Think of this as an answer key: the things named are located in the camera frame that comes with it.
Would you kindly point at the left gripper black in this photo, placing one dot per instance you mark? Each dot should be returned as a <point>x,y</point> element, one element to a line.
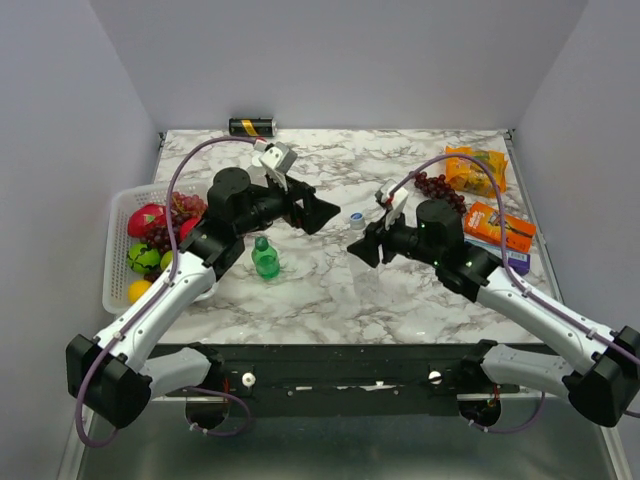
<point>315,213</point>

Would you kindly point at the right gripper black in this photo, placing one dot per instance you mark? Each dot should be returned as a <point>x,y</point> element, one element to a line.
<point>367,247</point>

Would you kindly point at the clear plastic water bottle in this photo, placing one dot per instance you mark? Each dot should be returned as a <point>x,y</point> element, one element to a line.
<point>366,280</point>

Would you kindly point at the blue white bottle cap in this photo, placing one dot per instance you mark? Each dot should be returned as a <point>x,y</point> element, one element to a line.
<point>357,221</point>

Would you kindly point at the small green bottle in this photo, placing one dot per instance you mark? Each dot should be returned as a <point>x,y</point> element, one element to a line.
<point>265,258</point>

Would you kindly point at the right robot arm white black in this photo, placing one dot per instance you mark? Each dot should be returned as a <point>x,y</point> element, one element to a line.
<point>593,367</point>

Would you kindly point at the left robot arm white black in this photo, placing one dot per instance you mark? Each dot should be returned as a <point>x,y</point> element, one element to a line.
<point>113,373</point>

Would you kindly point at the large clear bottle white cap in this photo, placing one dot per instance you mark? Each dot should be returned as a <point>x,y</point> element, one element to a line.
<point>257,173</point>

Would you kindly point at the red grape bunch on table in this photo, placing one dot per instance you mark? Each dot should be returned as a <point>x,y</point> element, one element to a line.
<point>438,188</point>

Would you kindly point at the black battery with gold band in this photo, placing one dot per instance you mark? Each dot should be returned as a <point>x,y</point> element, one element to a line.
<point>252,127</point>

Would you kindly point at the orange razor box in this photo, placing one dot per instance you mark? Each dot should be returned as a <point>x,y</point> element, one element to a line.
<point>483,222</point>

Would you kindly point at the orange snack bag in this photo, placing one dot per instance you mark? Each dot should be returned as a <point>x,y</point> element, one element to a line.
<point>466,176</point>

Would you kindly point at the red apple toy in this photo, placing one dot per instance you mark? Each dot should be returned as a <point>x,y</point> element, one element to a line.
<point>187,226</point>

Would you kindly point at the red grape bunch in basket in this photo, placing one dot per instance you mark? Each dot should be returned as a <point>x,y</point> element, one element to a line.
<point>181,209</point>

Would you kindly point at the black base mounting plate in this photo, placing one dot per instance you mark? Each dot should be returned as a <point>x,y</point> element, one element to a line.
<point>270,381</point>

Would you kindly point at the purple box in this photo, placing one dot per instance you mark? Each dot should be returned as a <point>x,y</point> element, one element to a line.
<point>519,262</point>

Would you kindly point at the green pear toy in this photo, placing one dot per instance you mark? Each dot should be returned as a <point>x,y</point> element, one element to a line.
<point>166,260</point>

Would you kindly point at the red dragon fruit toy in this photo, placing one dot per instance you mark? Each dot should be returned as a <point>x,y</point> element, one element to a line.
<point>145,219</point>

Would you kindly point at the green watermelon toy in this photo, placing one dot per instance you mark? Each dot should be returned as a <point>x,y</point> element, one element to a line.
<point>142,258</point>

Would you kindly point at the orange fruit toy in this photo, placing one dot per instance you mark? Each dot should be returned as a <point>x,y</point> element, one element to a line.
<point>137,289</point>

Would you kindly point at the white plastic basket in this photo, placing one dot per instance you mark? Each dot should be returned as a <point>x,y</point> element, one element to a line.
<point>117,274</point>

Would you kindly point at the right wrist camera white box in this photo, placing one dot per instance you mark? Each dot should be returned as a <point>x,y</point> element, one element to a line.
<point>393,200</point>

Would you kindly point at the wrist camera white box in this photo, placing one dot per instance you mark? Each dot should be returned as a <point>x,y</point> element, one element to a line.
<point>393,200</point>
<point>277,160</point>

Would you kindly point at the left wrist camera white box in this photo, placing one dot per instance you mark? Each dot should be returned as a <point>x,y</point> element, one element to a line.
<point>277,160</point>

